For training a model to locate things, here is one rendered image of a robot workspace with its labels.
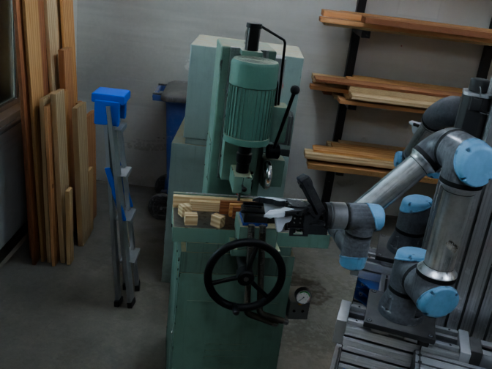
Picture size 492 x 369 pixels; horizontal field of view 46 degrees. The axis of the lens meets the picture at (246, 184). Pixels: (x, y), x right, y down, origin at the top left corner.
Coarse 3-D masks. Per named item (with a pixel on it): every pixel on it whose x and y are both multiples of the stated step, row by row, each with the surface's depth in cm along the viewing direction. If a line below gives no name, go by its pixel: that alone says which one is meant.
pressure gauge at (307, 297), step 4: (300, 288) 223; (304, 288) 222; (296, 292) 223; (300, 292) 221; (304, 292) 222; (308, 292) 222; (296, 296) 222; (300, 296) 222; (304, 296) 222; (308, 296) 223; (296, 300) 222; (300, 300) 223; (304, 300) 223; (308, 300) 223; (300, 304) 226; (304, 304) 223
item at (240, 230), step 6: (234, 222) 218; (240, 222) 208; (234, 228) 216; (240, 228) 205; (246, 228) 205; (258, 228) 205; (270, 228) 206; (240, 234) 205; (246, 234) 206; (258, 234) 206; (270, 234) 207; (276, 234) 207; (270, 240) 208; (276, 240) 208
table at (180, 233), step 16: (176, 208) 227; (176, 224) 214; (208, 224) 217; (176, 240) 214; (192, 240) 214; (208, 240) 215; (224, 240) 216; (288, 240) 220; (304, 240) 220; (320, 240) 221; (240, 256) 209; (256, 256) 209
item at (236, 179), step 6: (234, 168) 228; (234, 174) 222; (240, 174) 222; (246, 174) 223; (234, 180) 220; (240, 180) 220; (246, 180) 221; (252, 180) 223; (234, 186) 221; (240, 186) 221; (246, 186) 222; (234, 192) 222; (240, 192) 222; (246, 192) 222
